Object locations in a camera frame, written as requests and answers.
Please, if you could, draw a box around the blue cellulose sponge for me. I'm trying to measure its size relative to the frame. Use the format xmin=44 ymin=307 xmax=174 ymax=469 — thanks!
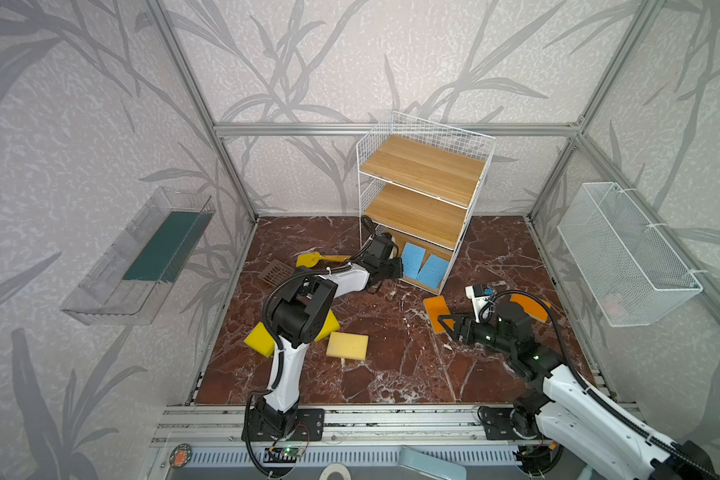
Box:
xmin=415 ymin=254 xmax=449 ymax=290
xmin=400 ymin=242 xmax=426 ymax=280

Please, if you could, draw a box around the orange scrub sponge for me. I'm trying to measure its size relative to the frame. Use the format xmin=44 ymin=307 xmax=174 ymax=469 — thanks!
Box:
xmin=424 ymin=296 xmax=454 ymax=334
xmin=510 ymin=293 xmax=551 ymax=323

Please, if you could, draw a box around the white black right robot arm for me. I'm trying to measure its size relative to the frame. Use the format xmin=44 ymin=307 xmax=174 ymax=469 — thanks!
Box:
xmin=438 ymin=299 xmax=719 ymax=479

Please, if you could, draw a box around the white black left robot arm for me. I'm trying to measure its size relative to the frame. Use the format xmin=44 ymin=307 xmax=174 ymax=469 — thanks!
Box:
xmin=242 ymin=233 xmax=403 ymax=441

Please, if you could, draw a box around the yellow plastic scoop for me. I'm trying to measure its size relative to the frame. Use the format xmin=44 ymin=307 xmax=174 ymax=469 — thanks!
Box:
xmin=296 ymin=251 xmax=350 ymax=268

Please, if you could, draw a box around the yellow foam sponge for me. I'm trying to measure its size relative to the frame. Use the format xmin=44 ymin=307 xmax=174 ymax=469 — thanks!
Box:
xmin=315 ymin=310 xmax=340 ymax=341

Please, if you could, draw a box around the pale yellow sponge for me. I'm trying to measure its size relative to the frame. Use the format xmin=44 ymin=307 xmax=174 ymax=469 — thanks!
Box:
xmin=326 ymin=331 xmax=369 ymax=361

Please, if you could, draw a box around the brown slotted litter scoop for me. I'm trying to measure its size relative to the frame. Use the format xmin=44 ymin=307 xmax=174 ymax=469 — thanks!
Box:
xmin=257 ymin=260 xmax=295 ymax=288

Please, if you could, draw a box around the light blue box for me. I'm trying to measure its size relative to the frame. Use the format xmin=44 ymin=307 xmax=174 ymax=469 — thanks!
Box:
xmin=398 ymin=447 xmax=467 ymax=480

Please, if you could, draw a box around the yellow sponge blue backing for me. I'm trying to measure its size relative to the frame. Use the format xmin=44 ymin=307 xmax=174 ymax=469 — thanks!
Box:
xmin=244 ymin=322 xmax=276 ymax=358

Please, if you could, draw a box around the white tape roll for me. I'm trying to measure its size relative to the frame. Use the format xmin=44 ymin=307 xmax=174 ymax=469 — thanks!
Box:
xmin=319 ymin=463 xmax=352 ymax=480

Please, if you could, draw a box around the green circuit board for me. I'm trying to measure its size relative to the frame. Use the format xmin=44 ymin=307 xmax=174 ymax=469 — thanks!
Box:
xmin=263 ymin=444 xmax=308 ymax=464

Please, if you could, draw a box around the round red sticker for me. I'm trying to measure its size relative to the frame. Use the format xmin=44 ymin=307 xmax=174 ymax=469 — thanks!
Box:
xmin=168 ymin=443 xmax=193 ymax=469

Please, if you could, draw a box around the white wire wooden shelf rack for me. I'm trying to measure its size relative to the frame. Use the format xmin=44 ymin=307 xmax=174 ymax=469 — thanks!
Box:
xmin=355 ymin=111 xmax=497 ymax=295

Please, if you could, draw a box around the white wire mesh wall basket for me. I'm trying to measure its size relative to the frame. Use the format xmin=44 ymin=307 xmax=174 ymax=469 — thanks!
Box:
xmin=558 ymin=182 xmax=703 ymax=328

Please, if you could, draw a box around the black corrugated right cable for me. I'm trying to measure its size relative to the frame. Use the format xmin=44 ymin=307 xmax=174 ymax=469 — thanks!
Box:
xmin=478 ymin=290 xmax=715 ymax=480

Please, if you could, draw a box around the clear wall tray green pad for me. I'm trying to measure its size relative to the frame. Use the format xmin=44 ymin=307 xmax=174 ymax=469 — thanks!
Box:
xmin=61 ymin=187 xmax=216 ymax=326

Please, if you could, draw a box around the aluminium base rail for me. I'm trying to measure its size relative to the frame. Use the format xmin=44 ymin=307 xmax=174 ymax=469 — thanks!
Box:
xmin=137 ymin=404 xmax=549 ymax=479

